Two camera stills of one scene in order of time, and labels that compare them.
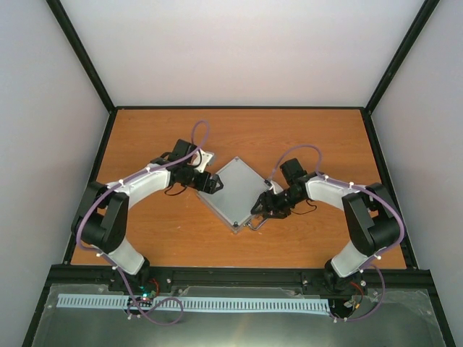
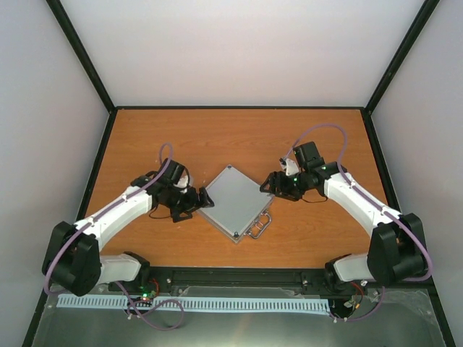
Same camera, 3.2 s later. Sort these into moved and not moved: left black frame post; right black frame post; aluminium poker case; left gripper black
Moved: left gripper black; aluminium poker case
Not moved: left black frame post; right black frame post
